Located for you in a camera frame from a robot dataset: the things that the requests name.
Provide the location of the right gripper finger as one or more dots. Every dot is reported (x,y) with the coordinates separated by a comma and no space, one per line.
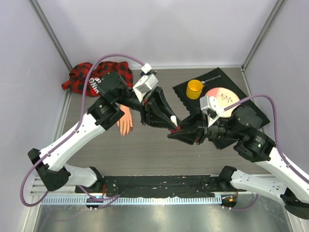
(193,121)
(189,137)

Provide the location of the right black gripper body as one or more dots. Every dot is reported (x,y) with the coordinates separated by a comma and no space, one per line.
(203,129)

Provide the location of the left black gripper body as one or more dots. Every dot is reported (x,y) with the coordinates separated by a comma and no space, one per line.
(147,103)

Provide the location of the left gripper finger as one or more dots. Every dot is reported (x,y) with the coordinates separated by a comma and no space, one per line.
(160,121)
(162,103)

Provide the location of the white nail polish cap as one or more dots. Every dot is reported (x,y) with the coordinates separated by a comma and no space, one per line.
(173,119)

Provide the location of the red nail polish bottle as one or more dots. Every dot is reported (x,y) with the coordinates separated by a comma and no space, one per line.
(175,130)

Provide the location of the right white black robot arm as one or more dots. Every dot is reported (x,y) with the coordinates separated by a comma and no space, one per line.
(255,146)

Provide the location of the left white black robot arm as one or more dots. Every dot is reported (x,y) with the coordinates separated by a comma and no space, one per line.
(51,161)

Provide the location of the black placemat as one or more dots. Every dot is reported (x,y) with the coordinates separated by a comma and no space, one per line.
(226,82)

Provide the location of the mannequin hand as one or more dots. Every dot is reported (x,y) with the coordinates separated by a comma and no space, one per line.
(125,123)

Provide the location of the yellow mug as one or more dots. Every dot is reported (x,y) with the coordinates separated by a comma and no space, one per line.
(194,89)

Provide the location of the pink cream plate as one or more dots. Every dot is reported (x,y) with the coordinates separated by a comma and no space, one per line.
(224,96)

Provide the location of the red black plaid shirt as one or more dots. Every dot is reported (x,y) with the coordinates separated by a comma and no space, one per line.
(78,74)

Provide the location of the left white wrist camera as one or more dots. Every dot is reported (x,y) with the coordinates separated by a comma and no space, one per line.
(146,83)

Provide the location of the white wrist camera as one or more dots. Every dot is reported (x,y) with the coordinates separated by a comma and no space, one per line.
(210,107)
(146,83)

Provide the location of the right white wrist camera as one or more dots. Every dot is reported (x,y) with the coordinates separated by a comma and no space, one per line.
(210,107)

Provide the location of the dark handled knife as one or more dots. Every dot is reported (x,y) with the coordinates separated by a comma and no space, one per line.
(211,79)

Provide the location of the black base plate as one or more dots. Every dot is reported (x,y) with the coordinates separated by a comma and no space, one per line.
(183,186)

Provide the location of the white cable duct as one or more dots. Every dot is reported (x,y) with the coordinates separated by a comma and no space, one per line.
(82,199)

